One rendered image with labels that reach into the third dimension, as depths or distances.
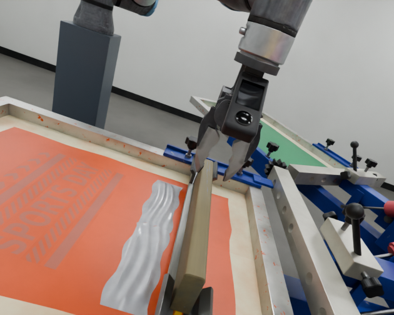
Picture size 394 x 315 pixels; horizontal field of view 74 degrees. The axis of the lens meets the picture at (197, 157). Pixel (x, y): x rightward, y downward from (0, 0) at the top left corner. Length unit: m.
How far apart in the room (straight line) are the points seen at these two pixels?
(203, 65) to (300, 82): 1.50
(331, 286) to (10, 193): 0.59
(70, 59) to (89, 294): 0.91
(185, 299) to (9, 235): 0.30
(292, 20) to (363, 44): 4.26
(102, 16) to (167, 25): 3.17
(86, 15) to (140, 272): 0.93
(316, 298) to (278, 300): 0.06
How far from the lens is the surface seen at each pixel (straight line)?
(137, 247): 0.51
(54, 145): 0.77
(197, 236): 0.42
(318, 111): 4.61
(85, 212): 0.56
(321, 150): 1.53
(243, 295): 0.53
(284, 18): 0.41
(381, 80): 4.87
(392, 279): 0.67
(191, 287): 0.38
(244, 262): 0.58
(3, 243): 0.52
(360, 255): 0.58
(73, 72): 1.18
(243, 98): 0.39
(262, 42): 0.40
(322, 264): 0.55
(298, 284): 0.68
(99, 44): 1.13
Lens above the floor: 1.33
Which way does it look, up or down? 25 degrees down
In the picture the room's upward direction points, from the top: 20 degrees clockwise
